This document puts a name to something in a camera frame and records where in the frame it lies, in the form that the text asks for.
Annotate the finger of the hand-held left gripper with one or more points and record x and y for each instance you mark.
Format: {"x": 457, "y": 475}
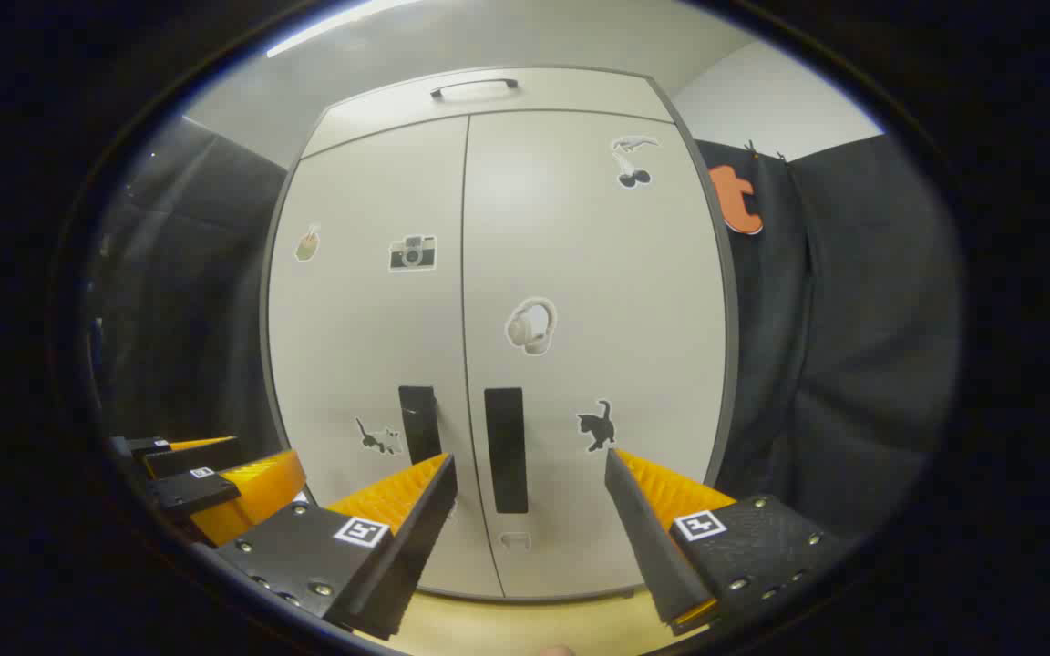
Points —
{"x": 188, "y": 458}
{"x": 252, "y": 492}

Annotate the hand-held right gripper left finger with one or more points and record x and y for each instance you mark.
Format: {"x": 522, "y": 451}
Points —
{"x": 408, "y": 547}

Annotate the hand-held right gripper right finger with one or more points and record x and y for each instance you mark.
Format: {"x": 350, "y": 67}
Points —
{"x": 657, "y": 547}

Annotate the white double-door shoe cabinet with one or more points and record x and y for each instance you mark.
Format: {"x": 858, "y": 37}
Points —
{"x": 488, "y": 91}

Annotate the white cabinet drawer front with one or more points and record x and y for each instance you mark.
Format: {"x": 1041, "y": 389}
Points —
{"x": 561, "y": 105}

